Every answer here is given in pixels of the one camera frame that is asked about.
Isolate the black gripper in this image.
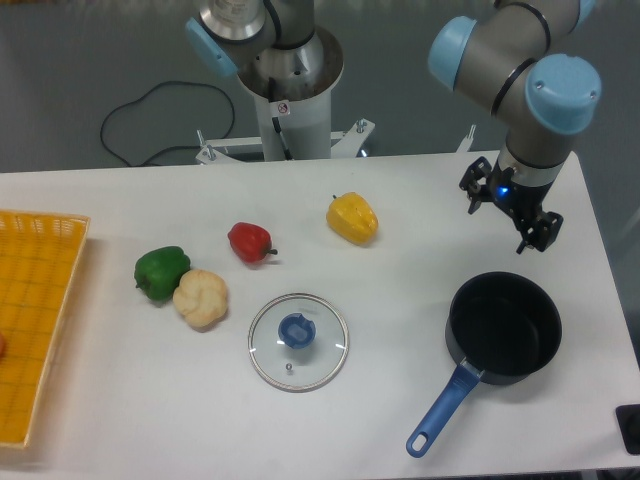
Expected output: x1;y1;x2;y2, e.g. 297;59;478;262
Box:
459;156;564;254

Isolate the green bell pepper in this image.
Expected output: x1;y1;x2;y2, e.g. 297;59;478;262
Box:
134;246;191;302

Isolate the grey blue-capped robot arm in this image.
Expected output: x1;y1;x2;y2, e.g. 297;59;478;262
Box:
185;1;601;251

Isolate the yellow bell pepper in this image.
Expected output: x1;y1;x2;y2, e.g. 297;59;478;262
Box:
326;192;379;245

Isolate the black device at table edge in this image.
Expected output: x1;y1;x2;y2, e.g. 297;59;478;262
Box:
615;404;640;456

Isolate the glass lid blue knob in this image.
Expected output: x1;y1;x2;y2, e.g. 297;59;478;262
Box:
247;293;350;393

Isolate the red bell pepper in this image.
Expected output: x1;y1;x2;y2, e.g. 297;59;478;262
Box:
227;222;278;264

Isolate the yellow woven basket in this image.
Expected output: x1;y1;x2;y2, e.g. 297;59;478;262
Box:
1;210;90;449

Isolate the black saucepan blue handle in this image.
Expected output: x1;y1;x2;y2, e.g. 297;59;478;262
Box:
406;271;563;458

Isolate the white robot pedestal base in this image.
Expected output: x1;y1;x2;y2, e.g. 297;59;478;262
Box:
196;27;375;165

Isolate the black floor cable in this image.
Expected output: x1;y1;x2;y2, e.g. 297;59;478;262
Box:
99;80;236;168

